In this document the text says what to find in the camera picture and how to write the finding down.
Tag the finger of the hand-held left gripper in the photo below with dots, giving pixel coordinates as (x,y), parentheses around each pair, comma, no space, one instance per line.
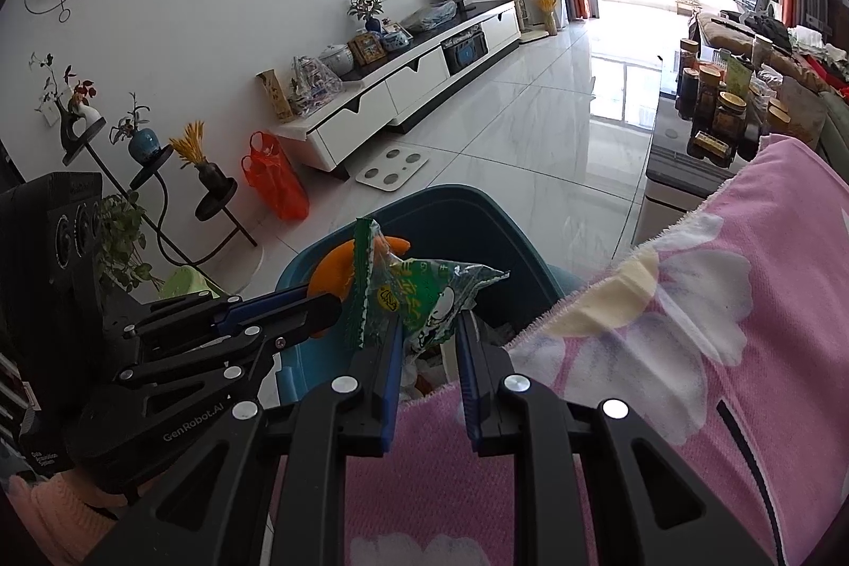
(258,311)
(305,317)

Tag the wooden picture frame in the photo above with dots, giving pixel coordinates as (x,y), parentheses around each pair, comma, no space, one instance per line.
(367,50)

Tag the white ceramic jar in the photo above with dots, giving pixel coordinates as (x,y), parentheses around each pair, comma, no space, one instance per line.
(335,59)

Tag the dark vase with yellow wheat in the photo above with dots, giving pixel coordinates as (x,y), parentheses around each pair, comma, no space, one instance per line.
(205,168)

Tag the blue vase with branches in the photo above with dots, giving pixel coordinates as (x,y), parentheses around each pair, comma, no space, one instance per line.
(368,12)

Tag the orange plastic bag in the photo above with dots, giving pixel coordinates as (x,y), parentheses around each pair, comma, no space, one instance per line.
(275,181)

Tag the person's left forearm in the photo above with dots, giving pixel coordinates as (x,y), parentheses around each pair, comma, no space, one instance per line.
(46,523)

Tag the tall patterned box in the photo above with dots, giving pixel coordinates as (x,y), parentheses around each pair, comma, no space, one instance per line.
(275,95)

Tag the cluster of food jars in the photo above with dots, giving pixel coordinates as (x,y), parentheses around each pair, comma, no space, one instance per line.
(716,108)

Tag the green printed snack packet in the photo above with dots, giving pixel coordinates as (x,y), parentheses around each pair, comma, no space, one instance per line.
(424,294)

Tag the light green plastic stool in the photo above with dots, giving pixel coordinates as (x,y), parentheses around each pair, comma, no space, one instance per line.
(192,282)

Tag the black set-top appliance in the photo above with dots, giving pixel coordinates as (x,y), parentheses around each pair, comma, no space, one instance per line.
(464,50)

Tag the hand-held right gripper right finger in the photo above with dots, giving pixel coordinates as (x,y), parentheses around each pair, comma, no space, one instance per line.
(467,387)

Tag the pile of white clothes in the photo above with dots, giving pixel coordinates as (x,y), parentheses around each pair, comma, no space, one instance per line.
(816,42)

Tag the large orange peel piece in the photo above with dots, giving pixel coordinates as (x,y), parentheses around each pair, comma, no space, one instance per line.
(328,267)

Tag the white tv stand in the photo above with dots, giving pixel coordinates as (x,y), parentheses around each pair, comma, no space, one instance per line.
(411,82)

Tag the clear plastic bag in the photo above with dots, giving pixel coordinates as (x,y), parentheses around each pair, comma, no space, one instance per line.
(430,17)

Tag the black three-tier plant stand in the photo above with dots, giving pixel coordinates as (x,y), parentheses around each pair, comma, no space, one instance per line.
(169,201)

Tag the black bag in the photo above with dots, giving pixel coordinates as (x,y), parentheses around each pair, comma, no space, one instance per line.
(775,30)

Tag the pink floral blanket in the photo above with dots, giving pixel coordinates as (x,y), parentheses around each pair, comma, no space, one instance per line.
(630,374)

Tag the round blue vase with twigs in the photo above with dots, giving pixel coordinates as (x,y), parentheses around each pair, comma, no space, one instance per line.
(142,141)

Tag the trailing green potted plant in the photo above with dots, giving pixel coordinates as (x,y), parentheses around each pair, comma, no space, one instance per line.
(126,241)

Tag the white bathroom scale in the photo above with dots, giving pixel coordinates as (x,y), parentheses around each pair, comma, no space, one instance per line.
(392,169)

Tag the blue and white porcelain bowl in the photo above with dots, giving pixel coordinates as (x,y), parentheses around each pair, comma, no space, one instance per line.
(395,39)

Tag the blue trash bin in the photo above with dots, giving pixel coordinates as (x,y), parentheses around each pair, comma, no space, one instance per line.
(451,214)

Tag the model ship in plastic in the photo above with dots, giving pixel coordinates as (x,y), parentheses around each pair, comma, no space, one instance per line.
(315,88)

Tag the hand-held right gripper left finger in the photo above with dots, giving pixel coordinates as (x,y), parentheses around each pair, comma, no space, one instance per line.
(392,387)

